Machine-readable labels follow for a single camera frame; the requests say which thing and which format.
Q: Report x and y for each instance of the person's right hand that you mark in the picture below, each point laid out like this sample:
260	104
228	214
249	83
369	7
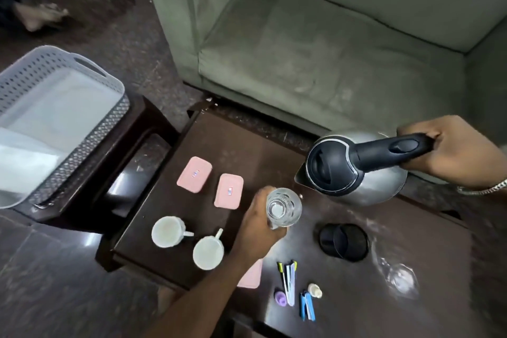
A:
463	155

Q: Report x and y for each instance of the person's left hand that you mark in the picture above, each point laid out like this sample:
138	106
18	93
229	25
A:
253	230

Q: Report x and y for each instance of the person's left thumb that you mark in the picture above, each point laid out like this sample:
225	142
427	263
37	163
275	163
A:
277	233

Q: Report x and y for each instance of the person's right thumb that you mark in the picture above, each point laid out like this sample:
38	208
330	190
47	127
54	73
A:
416	165

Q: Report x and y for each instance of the clear drinking glass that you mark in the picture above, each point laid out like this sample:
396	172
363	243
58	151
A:
283	207
400	276

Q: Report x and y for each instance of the person's left forearm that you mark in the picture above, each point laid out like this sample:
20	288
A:
202	298

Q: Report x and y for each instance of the white pen with yellow tip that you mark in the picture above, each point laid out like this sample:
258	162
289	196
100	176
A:
283	276

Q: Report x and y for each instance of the pink lidded box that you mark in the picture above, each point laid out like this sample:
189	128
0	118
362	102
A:
194	174
229	191
253	276

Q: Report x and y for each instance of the white pen with green tip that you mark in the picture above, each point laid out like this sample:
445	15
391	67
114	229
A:
292	284

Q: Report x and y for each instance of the small purple cap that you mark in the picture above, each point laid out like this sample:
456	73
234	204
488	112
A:
280	298

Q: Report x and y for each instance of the black round kettle base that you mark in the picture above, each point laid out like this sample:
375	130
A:
343	242

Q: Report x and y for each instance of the small cream cap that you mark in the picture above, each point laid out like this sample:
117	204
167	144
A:
315	290

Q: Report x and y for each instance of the white mug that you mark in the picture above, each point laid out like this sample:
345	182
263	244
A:
208	252
168	232

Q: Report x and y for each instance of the blue clothes peg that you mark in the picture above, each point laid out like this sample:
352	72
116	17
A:
307	306

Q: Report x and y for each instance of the green fabric sofa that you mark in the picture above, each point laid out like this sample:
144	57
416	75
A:
317	40

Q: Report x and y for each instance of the dark wooden side table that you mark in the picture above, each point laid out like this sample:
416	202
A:
134	143

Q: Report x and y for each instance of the grey perforated plastic basket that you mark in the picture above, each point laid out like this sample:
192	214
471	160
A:
23	72

